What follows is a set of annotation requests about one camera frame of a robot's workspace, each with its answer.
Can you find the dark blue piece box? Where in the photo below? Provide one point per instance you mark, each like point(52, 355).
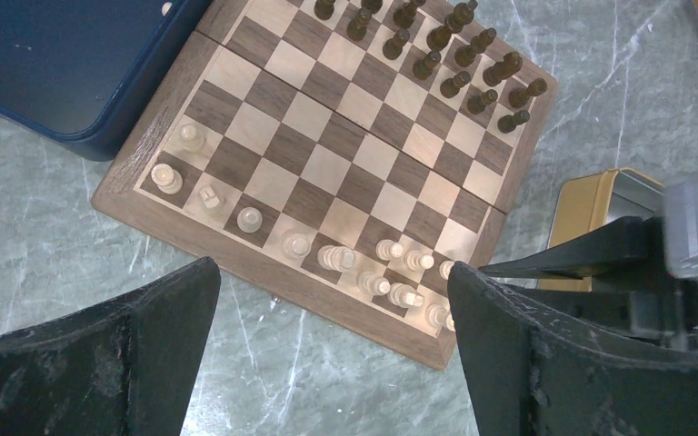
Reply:
point(80, 73)

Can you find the white chess piece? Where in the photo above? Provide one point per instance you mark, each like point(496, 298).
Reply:
point(210, 200)
point(386, 250)
point(249, 220)
point(439, 316)
point(445, 268)
point(372, 283)
point(296, 245)
point(416, 260)
point(336, 258)

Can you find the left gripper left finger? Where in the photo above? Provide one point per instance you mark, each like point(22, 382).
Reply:
point(125, 366)

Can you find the gold-rimmed metal tin tray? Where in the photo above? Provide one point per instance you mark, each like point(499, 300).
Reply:
point(590, 202)

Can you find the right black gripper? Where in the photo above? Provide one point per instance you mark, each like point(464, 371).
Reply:
point(575, 278)

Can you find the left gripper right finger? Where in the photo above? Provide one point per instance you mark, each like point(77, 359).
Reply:
point(533, 370)

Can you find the dark chess piece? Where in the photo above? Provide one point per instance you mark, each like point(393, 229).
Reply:
point(502, 70)
point(521, 96)
point(423, 68)
point(463, 14)
point(508, 123)
point(466, 55)
point(479, 102)
point(452, 86)

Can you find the white chess rook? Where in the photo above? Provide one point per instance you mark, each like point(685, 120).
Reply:
point(166, 178)

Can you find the wooden chess board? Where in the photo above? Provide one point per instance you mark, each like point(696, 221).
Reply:
point(331, 135)

